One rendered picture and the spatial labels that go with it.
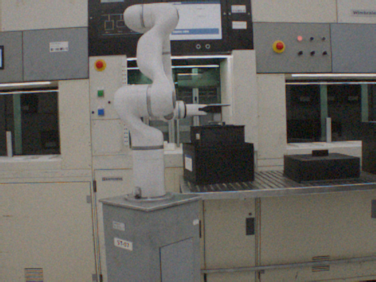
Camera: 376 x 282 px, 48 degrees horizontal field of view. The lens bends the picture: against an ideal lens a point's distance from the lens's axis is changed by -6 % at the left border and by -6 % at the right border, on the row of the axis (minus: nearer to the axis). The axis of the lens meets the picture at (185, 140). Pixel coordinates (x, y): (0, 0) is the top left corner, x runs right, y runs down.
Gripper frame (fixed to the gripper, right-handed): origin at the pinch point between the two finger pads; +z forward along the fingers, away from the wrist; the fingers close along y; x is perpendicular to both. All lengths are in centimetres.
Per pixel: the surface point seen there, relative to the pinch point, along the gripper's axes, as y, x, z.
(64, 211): -41, -51, -75
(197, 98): -109, 11, 18
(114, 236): 38, -47, -51
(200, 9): -27, 54, 1
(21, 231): -45, -62, -100
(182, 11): -28, 54, -8
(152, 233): 53, -43, -39
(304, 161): 30.1, -23.7, 30.1
